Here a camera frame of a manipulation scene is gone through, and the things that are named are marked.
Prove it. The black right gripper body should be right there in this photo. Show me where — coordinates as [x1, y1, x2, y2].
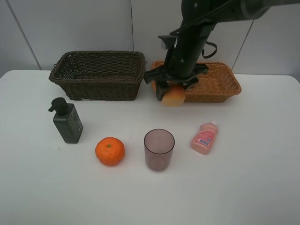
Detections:
[144, 48, 209, 84]

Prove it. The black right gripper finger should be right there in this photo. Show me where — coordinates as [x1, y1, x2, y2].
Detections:
[180, 78, 199, 90]
[155, 81, 169, 101]

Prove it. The peach coloured bread bun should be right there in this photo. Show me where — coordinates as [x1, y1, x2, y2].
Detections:
[161, 85, 186, 106]

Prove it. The translucent purple plastic cup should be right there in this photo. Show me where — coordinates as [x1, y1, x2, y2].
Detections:
[143, 129, 175, 172]

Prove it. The pink lotion bottle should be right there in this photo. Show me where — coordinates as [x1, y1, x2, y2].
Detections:
[190, 121, 218, 155]

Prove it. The orange mandarin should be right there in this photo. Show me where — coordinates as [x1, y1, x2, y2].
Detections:
[95, 137, 125, 166]

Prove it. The dark green pump bottle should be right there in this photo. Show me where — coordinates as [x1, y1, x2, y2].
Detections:
[48, 97, 83, 144]

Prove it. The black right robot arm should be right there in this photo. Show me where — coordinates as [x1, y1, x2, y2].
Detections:
[144, 0, 280, 101]

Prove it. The light orange wicker basket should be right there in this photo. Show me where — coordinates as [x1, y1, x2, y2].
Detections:
[150, 61, 241, 103]

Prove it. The dark brown wicker basket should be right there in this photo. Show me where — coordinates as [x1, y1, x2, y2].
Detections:
[49, 51, 146, 101]

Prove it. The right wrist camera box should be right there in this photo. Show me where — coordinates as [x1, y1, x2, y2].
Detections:
[158, 35, 177, 50]

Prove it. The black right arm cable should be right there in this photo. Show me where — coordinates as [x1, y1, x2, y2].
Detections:
[169, 0, 235, 59]

